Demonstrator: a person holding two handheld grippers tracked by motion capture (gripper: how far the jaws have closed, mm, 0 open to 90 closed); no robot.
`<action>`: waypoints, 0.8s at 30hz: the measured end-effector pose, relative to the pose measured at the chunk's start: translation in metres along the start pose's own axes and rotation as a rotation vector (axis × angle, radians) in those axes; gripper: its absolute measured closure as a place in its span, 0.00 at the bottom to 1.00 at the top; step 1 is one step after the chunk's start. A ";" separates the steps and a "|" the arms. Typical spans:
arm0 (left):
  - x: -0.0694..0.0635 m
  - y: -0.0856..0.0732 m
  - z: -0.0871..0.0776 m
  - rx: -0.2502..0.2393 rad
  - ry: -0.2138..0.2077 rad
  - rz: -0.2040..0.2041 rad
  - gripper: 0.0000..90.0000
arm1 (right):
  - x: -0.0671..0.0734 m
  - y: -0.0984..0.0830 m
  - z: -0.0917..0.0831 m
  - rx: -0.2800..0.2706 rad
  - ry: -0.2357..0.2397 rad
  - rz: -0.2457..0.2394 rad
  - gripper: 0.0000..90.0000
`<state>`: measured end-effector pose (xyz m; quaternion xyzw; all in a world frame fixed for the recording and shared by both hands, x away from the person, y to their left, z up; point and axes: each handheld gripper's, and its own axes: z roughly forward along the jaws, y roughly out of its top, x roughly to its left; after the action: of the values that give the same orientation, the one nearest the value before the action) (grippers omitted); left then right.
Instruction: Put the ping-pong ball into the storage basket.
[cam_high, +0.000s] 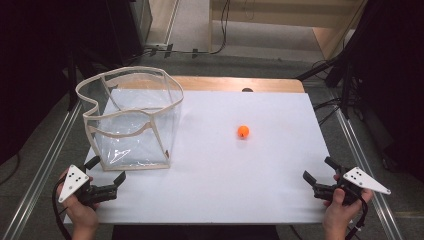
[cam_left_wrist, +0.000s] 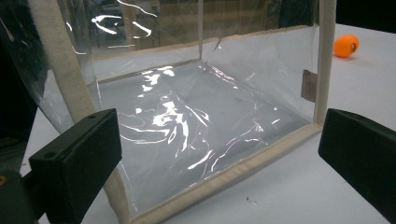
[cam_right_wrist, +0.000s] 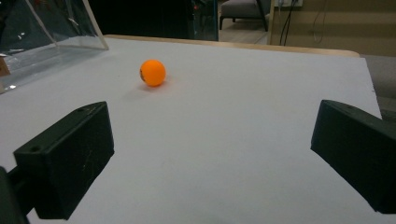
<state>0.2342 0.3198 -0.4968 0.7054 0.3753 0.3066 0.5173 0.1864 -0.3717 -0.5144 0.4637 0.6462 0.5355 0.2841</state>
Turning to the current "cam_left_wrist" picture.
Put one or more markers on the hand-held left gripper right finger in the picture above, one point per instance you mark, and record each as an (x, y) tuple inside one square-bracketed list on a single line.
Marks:
[(361, 149)]

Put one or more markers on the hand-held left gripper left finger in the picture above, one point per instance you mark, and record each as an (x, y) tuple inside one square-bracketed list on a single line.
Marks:
[(74, 165)]

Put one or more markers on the clear plastic bag beige trim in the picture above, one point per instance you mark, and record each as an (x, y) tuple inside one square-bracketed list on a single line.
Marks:
[(199, 118)]

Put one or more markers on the orange table tennis ball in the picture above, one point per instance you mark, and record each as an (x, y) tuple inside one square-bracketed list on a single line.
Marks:
[(345, 45)]

